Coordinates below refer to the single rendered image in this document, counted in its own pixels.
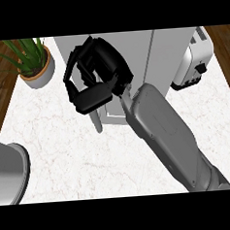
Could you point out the green potted plant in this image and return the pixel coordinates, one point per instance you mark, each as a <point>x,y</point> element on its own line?
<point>34,64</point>

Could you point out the grey cabinet door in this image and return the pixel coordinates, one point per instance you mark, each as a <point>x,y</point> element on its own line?
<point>97,120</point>

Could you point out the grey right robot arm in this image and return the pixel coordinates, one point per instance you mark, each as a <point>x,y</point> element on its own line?
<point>167,132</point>

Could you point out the grey cabinet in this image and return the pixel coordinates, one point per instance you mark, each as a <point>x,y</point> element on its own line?
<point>167,51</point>

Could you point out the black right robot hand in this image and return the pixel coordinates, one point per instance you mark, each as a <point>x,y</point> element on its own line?
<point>97,66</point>

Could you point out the white toaster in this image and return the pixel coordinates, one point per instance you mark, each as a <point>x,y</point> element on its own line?
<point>194,61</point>

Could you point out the grey round appliance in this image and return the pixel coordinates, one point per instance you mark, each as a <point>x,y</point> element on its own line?
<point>9,174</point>

